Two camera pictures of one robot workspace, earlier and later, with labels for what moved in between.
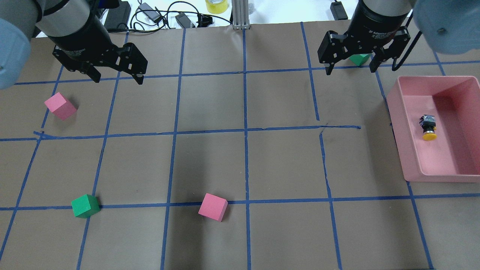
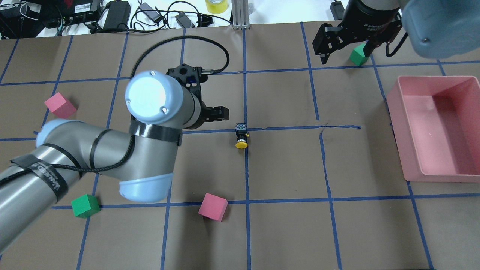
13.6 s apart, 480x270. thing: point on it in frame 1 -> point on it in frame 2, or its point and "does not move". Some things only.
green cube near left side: [86, 206] does not move
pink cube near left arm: [60, 106] does not move
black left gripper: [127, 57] -> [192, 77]
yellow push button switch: [428, 122] -> [241, 130]
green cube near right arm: [359, 59] does not move
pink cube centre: [213, 206] does not move
